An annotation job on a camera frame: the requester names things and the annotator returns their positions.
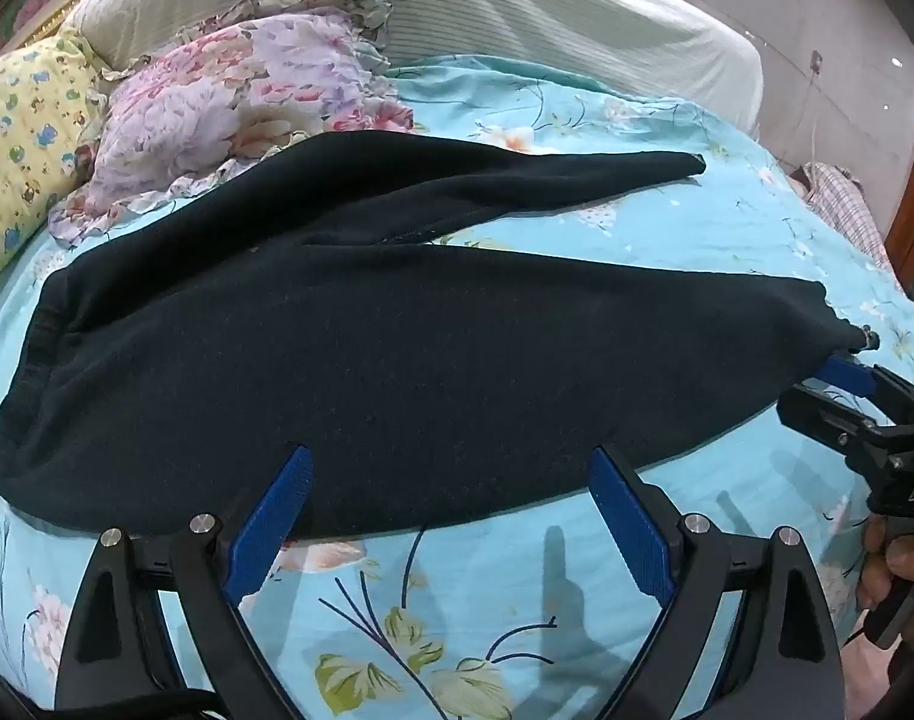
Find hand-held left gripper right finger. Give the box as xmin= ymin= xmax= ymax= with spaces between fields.
xmin=588 ymin=446 xmax=840 ymax=720

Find pink floral pillow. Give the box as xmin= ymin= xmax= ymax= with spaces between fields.
xmin=47 ymin=0 xmax=416 ymax=248

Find blue floral bedsheet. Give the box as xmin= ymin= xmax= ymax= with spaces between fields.
xmin=0 ymin=54 xmax=914 ymax=720

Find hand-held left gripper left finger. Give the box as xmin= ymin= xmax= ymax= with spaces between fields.
xmin=52 ymin=444 xmax=315 ymax=720

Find black pants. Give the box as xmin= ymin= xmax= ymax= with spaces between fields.
xmin=0 ymin=130 xmax=863 ymax=541

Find thin white cable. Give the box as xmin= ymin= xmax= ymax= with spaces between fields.
xmin=798 ymin=67 xmax=822 ymax=166

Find checked cloth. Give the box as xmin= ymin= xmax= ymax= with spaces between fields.
xmin=790 ymin=161 xmax=897 ymax=271

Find yellow cartoon print pillow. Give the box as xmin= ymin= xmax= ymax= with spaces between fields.
xmin=0 ymin=26 xmax=116 ymax=305

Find person's right hand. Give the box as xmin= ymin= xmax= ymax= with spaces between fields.
xmin=856 ymin=517 xmax=914 ymax=612

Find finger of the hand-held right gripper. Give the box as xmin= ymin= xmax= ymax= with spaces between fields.
xmin=832 ymin=325 xmax=880 ymax=357
xmin=775 ymin=355 xmax=914 ymax=451

